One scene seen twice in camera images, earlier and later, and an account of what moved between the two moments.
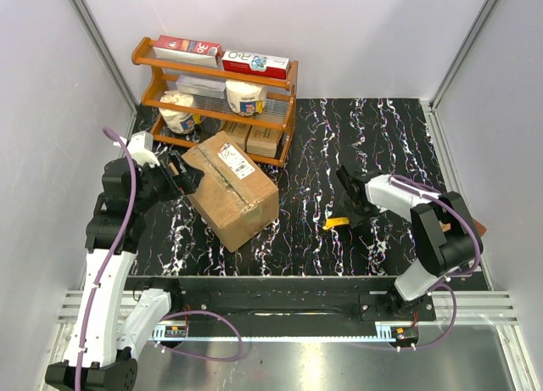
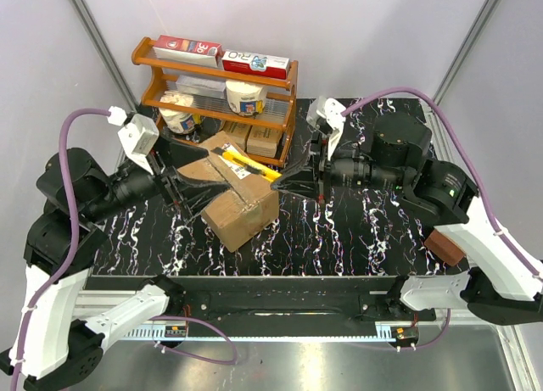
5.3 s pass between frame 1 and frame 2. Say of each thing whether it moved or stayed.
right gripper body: moved
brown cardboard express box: stayed
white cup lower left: stayed
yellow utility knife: moved
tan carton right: stayed
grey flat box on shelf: stayed
